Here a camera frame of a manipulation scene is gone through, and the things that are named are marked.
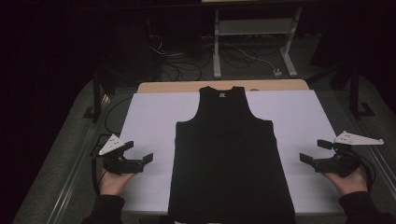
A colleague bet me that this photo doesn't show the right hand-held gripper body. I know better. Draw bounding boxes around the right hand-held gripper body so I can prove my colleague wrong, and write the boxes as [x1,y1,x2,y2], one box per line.
[312,130,385,178]

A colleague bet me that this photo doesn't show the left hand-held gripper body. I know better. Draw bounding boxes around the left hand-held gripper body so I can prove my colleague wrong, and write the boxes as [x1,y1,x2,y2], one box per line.
[98,133,146,175]

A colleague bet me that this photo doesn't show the black tank top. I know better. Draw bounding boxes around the black tank top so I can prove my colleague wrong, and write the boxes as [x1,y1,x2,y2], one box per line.
[167,86,297,224]

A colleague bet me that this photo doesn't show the person's left hand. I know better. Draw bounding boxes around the person's left hand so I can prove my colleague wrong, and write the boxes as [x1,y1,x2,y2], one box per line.
[99,169,138,197]

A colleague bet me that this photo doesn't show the person's right hand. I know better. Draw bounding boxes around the person's right hand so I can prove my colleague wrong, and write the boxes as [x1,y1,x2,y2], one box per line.
[321,166,369,197]

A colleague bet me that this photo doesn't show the white board mat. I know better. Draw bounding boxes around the white board mat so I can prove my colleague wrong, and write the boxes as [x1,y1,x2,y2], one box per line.
[119,90,346,216]

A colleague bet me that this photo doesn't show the black metal stand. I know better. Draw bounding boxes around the black metal stand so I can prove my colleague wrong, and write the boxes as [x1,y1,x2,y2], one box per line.
[305,60,376,121]
[81,66,119,123]

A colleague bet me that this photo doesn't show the right hand-held gripper cable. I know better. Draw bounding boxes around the right hand-held gripper cable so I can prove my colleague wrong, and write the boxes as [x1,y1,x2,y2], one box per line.
[351,148,377,191]

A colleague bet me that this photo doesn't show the hand-held gripper cable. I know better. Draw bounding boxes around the hand-held gripper cable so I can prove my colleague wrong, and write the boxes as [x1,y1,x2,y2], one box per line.
[351,148,377,191]
[91,154,108,196]

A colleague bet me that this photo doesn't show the left hand-held gripper cable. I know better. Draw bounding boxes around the left hand-held gripper cable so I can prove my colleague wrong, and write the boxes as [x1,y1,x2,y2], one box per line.
[91,154,108,196]

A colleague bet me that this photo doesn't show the thin black cable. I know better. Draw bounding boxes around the thin black cable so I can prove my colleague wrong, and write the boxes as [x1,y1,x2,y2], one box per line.
[104,95,134,135]

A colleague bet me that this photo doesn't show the metal floor rail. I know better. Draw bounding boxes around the metal floor rail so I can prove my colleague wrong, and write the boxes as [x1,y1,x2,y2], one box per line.
[335,91,396,202]
[46,92,112,224]

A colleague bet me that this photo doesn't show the black floor cables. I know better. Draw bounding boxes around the black floor cables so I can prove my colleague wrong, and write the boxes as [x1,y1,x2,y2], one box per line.
[159,50,216,82]

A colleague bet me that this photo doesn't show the white floor cable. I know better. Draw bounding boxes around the white floor cable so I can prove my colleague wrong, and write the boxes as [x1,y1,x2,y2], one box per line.
[222,42,277,72]

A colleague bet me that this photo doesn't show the grey metal desk frame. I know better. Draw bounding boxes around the grey metal desk frame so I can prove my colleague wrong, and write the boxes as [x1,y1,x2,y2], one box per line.
[212,6,304,79]

